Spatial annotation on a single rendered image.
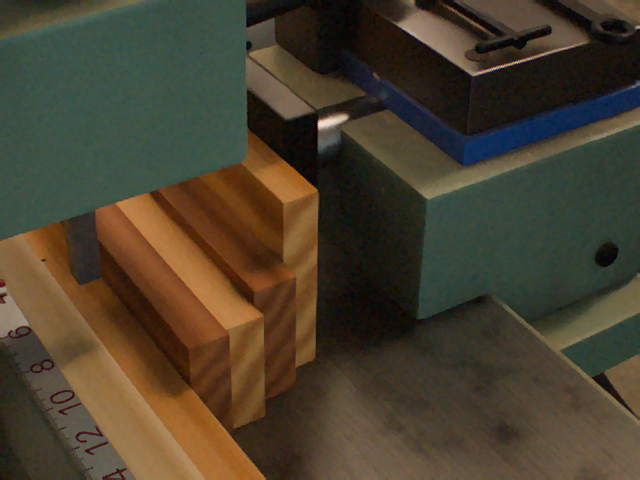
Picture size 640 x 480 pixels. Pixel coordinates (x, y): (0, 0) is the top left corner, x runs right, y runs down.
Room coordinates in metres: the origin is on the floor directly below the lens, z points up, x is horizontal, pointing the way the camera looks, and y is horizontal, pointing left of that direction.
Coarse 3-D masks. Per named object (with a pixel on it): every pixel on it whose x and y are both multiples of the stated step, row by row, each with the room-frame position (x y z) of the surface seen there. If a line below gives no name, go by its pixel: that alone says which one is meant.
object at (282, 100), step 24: (264, 72) 0.44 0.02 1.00; (264, 96) 0.42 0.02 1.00; (288, 96) 0.42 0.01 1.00; (264, 120) 0.41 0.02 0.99; (288, 120) 0.40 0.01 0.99; (312, 120) 0.41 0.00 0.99; (336, 120) 0.46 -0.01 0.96; (288, 144) 0.40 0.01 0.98; (312, 144) 0.41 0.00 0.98; (336, 144) 0.45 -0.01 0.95; (312, 168) 0.41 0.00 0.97
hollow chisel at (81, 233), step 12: (84, 216) 0.36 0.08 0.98; (72, 228) 0.36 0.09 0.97; (84, 228) 0.36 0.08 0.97; (96, 228) 0.36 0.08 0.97; (72, 240) 0.36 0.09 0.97; (84, 240) 0.36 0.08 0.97; (96, 240) 0.36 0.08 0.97; (72, 252) 0.36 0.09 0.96; (84, 252) 0.36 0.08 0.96; (96, 252) 0.36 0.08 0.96; (72, 264) 0.36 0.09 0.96; (84, 264) 0.36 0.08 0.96; (96, 264) 0.36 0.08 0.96; (84, 276) 0.36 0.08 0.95; (96, 276) 0.36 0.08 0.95
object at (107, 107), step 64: (0, 0) 0.34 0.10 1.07; (64, 0) 0.34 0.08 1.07; (128, 0) 0.34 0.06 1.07; (192, 0) 0.35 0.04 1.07; (0, 64) 0.32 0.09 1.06; (64, 64) 0.33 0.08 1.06; (128, 64) 0.34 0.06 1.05; (192, 64) 0.35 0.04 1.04; (0, 128) 0.32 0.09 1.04; (64, 128) 0.33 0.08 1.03; (128, 128) 0.34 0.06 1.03; (192, 128) 0.35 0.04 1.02; (0, 192) 0.32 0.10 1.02; (64, 192) 0.33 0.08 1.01; (128, 192) 0.34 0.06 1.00
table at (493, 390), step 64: (320, 256) 0.45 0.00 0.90; (320, 320) 0.40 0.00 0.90; (384, 320) 0.41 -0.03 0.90; (448, 320) 0.41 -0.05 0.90; (512, 320) 0.41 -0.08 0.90; (576, 320) 0.44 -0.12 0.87; (320, 384) 0.37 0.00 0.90; (384, 384) 0.37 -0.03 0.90; (448, 384) 0.37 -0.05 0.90; (512, 384) 0.37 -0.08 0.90; (576, 384) 0.37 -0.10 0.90; (0, 448) 0.34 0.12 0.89; (256, 448) 0.33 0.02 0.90; (320, 448) 0.33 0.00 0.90; (384, 448) 0.33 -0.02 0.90; (448, 448) 0.33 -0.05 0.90; (512, 448) 0.33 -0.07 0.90; (576, 448) 0.33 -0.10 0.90
